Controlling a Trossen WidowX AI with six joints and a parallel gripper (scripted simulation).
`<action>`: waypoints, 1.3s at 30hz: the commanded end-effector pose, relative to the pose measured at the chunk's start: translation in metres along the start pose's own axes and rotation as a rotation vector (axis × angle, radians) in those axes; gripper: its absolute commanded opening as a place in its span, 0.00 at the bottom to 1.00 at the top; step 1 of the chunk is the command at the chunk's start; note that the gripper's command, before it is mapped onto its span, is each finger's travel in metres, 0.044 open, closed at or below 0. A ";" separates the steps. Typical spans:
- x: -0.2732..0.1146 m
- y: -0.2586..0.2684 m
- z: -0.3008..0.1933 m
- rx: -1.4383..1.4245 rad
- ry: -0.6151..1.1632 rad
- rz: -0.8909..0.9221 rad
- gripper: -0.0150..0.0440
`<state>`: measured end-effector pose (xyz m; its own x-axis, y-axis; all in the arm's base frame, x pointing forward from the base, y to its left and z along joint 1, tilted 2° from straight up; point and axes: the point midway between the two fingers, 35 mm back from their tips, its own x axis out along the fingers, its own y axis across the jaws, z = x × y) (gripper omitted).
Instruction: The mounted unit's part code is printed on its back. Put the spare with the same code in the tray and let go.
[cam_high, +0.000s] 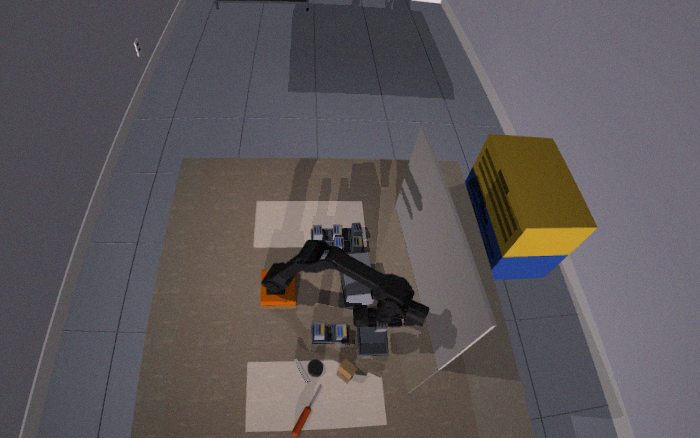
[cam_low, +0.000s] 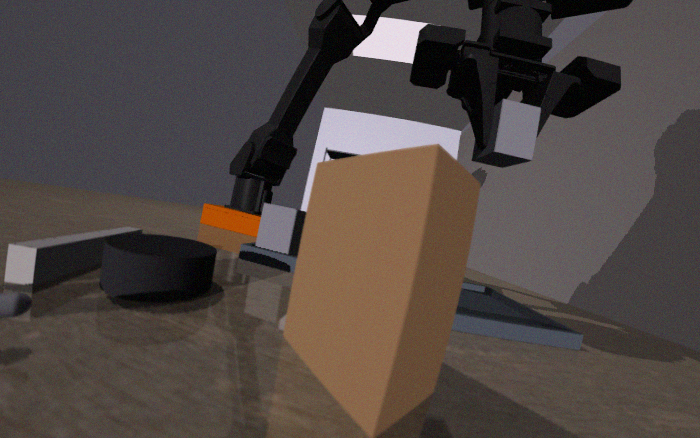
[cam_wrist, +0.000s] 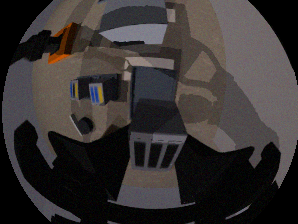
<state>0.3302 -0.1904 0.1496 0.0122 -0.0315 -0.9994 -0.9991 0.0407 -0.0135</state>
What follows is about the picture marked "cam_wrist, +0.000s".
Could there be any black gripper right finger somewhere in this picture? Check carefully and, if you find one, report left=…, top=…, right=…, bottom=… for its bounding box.
left=174, top=135, right=254, bottom=205

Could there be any black short cylinder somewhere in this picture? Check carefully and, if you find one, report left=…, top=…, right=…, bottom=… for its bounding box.
left=78, top=116, right=93, bottom=135

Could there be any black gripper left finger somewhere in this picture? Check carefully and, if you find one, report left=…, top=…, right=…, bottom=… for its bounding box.
left=48, top=124, right=130, bottom=202

